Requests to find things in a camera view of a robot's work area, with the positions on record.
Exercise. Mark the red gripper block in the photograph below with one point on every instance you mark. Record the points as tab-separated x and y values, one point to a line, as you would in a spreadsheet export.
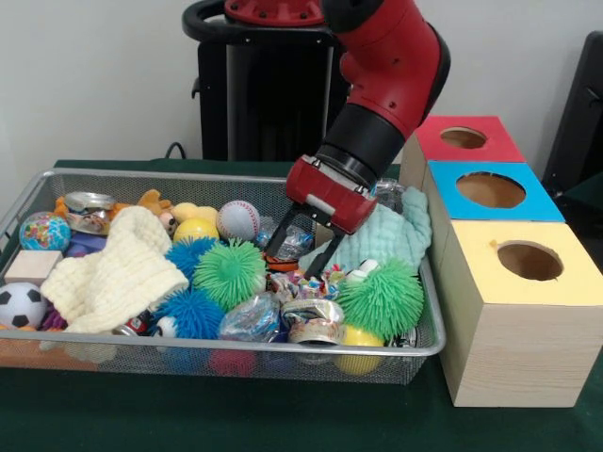
330	193

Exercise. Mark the colourful patterned knotted toy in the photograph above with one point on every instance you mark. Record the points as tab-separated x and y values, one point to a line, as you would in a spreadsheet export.
301	282

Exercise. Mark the mint green muslin cloth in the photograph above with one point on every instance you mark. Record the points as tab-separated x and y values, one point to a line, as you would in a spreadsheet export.
396	235

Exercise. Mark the green furry monster toy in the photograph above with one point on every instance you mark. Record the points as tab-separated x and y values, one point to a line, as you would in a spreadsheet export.
382	299

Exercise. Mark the cream muslin cloth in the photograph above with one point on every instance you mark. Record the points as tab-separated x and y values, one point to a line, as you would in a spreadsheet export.
118	273

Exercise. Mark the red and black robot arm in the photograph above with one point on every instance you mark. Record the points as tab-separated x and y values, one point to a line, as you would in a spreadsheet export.
396	56

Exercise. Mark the clear mesh bin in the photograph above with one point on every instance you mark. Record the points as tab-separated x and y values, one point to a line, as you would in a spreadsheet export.
330	365

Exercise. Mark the wooden box with three holes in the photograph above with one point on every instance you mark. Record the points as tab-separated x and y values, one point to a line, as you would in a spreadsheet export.
518	348

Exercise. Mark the green spiky rubber ball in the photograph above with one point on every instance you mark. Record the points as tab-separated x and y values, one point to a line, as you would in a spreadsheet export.
229	273

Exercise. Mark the plain yellow ball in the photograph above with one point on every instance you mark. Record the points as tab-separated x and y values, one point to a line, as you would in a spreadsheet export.
195	229

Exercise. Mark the blue furry monster toy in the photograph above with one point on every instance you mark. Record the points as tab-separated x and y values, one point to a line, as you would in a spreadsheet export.
193	315

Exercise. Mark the yellow plush animal toy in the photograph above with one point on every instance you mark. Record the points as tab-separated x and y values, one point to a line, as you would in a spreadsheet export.
153	200

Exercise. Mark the dark green table cloth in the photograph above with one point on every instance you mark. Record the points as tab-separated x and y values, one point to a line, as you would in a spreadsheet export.
283	414

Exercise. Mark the small black white soccer ball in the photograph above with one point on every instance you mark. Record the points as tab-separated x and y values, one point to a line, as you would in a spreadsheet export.
21	304

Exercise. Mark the black upright panel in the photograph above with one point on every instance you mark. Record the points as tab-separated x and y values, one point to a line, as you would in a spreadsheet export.
579	122

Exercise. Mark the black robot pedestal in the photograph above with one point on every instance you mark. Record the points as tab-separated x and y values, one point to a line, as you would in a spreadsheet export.
254	94

